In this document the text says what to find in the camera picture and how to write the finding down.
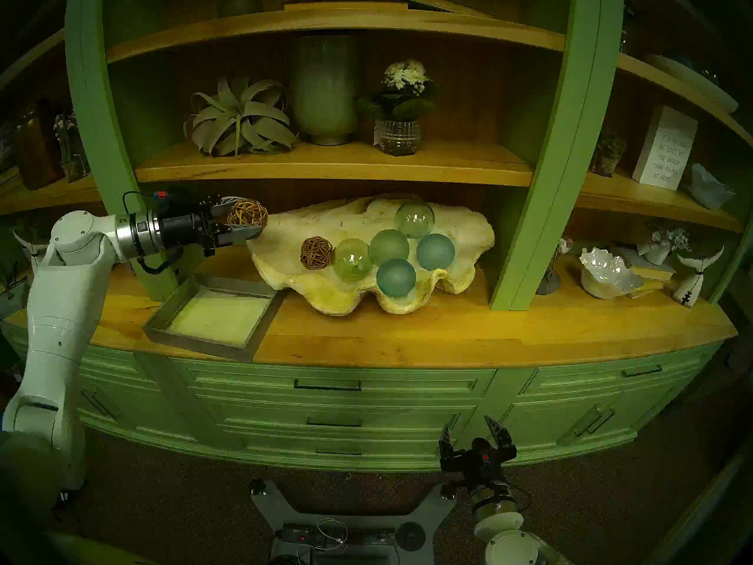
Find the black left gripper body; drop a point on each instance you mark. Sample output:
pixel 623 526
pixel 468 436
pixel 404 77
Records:
pixel 182 225

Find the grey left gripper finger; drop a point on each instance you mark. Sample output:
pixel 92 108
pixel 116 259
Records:
pixel 238 234
pixel 223 203

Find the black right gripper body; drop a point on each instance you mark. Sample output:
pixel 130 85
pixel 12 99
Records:
pixel 479 461

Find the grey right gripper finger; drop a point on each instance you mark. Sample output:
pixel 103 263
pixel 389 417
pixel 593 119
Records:
pixel 446 443
pixel 501 435

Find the woven rattan ball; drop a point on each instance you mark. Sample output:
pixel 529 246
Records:
pixel 247 213
pixel 316 252

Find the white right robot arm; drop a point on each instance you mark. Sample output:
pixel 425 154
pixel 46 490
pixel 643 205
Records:
pixel 512 549

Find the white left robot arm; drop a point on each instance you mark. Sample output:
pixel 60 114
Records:
pixel 59 311

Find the giant clam shell bowl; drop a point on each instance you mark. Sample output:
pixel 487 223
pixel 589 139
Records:
pixel 329 287

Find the white ruffled shell bowl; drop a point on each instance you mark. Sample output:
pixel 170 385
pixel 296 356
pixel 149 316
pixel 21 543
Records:
pixel 606 275

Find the white ruffled ceramic bowl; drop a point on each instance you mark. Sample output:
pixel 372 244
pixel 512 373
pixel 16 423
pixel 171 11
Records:
pixel 709 190

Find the green wooden shelf cabinet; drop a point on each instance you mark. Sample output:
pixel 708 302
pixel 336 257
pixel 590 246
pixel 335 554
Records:
pixel 382 393

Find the grey-green air plant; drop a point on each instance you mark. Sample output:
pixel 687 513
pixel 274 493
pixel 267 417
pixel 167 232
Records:
pixel 238 122

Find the grey metal square tray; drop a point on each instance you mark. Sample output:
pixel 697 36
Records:
pixel 217 319

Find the black round base disc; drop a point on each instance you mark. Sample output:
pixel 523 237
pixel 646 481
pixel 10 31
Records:
pixel 410 536

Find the clear green glass ball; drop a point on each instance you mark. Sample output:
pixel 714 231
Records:
pixel 352 260
pixel 414 219

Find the small flowers in glass jar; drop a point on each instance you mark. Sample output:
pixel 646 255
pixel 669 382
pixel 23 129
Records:
pixel 73 166

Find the black power strip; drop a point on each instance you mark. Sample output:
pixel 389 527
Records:
pixel 359 535

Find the frosted teal glass ball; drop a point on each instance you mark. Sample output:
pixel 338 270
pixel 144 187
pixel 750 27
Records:
pixel 436 252
pixel 396 277
pixel 388 246

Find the large pale green vase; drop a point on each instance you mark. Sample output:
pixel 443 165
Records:
pixel 323 87

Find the white whale tail figurine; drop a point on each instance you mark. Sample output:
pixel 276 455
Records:
pixel 26 249
pixel 688 290

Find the small figurine on stone base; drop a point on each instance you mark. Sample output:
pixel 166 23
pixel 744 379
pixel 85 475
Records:
pixel 548 284

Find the brown glass jug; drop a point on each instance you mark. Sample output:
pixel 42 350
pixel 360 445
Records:
pixel 35 152

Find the white flowers in glass vase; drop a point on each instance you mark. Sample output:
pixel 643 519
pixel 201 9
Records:
pixel 399 137

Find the dark green sphere ornament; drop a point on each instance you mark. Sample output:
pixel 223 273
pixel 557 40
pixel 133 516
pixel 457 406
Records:
pixel 240 5

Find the yellowed old book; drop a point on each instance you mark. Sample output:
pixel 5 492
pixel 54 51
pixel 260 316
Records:
pixel 647 288

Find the grey-blue old book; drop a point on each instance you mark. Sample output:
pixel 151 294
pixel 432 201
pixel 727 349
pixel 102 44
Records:
pixel 656 269

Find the flat tan book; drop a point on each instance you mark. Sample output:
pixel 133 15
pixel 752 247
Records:
pixel 347 6

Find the pale flowers in white pot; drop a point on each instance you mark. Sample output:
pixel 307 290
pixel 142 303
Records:
pixel 656 252

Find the slanted old book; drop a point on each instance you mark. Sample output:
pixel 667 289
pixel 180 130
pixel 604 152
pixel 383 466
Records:
pixel 435 2

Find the small dark potted plant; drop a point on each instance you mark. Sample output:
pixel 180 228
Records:
pixel 606 160

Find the white quote sign block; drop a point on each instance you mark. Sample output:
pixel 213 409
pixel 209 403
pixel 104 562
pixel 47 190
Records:
pixel 662 152

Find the large white plate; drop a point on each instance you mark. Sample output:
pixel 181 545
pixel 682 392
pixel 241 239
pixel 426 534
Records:
pixel 694 81

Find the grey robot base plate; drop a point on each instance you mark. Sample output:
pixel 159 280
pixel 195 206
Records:
pixel 276 511

